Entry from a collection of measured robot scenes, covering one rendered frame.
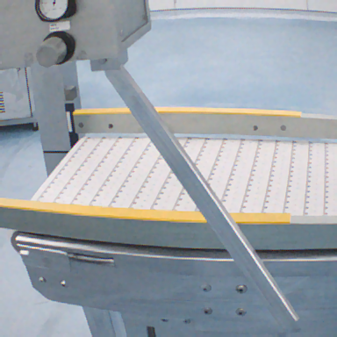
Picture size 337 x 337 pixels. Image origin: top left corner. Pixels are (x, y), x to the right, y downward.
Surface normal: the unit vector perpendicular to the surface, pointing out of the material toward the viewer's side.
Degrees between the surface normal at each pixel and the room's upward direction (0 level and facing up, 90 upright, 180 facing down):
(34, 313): 0
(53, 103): 90
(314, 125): 90
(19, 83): 90
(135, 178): 0
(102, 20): 90
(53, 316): 0
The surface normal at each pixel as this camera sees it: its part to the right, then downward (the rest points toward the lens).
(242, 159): -0.10, -0.89
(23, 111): -0.13, 0.44
